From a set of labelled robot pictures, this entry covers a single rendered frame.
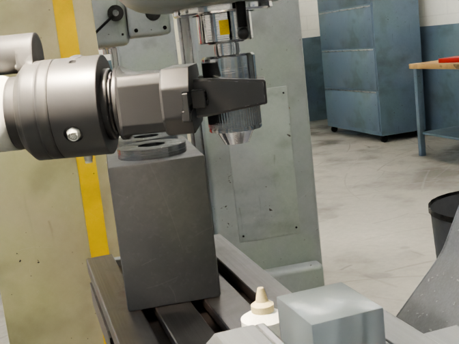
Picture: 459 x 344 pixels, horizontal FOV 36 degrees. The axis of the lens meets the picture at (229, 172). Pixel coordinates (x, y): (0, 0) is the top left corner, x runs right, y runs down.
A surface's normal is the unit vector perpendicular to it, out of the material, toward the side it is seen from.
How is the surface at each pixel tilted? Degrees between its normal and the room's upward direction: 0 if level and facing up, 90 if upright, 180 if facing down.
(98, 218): 90
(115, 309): 0
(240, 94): 90
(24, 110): 82
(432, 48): 90
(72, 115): 95
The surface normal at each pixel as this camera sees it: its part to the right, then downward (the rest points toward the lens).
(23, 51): -0.07, -0.13
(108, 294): -0.11, -0.98
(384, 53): 0.29, 0.15
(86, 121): -0.01, 0.37
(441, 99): -0.95, 0.15
